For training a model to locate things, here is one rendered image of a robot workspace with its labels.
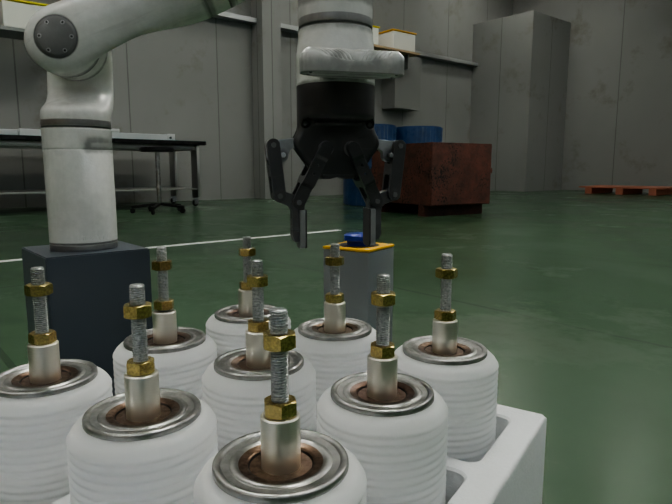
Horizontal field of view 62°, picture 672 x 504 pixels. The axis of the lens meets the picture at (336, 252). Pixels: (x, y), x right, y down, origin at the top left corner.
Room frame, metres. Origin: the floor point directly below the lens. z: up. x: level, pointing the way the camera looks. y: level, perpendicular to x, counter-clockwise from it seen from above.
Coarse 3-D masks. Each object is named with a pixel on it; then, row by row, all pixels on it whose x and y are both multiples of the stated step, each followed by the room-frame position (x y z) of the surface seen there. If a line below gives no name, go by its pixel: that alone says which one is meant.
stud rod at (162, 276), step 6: (162, 246) 0.52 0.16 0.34; (156, 252) 0.52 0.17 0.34; (162, 252) 0.52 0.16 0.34; (156, 258) 0.52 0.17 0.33; (162, 258) 0.52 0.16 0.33; (162, 276) 0.52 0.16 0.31; (162, 282) 0.52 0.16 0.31; (162, 288) 0.52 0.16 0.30; (168, 288) 0.52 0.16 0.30; (162, 294) 0.52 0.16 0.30; (168, 294) 0.52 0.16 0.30; (162, 300) 0.52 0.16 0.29
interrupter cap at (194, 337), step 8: (152, 328) 0.55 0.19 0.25; (184, 328) 0.55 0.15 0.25; (192, 328) 0.55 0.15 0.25; (128, 336) 0.52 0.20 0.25; (152, 336) 0.53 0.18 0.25; (184, 336) 0.53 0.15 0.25; (192, 336) 0.52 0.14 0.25; (200, 336) 0.53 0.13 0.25; (128, 344) 0.50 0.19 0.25; (152, 344) 0.51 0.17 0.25; (168, 344) 0.51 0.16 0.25; (176, 344) 0.50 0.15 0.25; (184, 344) 0.50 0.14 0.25; (192, 344) 0.50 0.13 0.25; (200, 344) 0.51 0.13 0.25; (152, 352) 0.48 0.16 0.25; (160, 352) 0.48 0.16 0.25; (168, 352) 0.49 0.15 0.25
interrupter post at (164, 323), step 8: (152, 312) 0.52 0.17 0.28; (160, 312) 0.51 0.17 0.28; (168, 312) 0.51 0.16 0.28; (152, 320) 0.52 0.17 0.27; (160, 320) 0.51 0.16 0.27; (168, 320) 0.51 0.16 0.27; (176, 320) 0.52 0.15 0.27; (160, 328) 0.51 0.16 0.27; (168, 328) 0.51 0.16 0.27; (176, 328) 0.52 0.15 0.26; (160, 336) 0.51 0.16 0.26; (168, 336) 0.51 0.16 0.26; (176, 336) 0.52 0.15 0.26; (160, 344) 0.51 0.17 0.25
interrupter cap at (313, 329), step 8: (312, 320) 0.58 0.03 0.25; (320, 320) 0.58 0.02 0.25; (352, 320) 0.58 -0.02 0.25; (360, 320) 0.58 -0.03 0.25; (304, 328) 0.55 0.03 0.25; (312, 328) 0.56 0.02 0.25; (320, 328) 0.56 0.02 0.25; (352, 328) 0.56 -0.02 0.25; (360, 328) 0.55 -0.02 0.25; (368, 328) 0.55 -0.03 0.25; (304, 336) 0.53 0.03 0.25; (312, 336) 0.53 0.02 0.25; (320, 336) 0.52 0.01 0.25; (328, 336) 0.52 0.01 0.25; (336, 336) 0.52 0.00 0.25; (344, 336) 0.52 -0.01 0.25; (352, 336) 0.52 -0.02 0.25; (360, 336) 0.53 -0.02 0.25
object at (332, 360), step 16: (368, 336) 0.54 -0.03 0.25; (304, 352) 0.52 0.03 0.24; (320, 352) 0.51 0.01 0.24; (336, 352) 0.51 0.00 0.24; (352, 352) 0.51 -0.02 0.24; (368, 352) 0.52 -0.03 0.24; (320, 368) 0.51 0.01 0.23; (336, 368) 0.51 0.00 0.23; (352, 368) 0.51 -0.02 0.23; (320, 384) 0.51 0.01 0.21
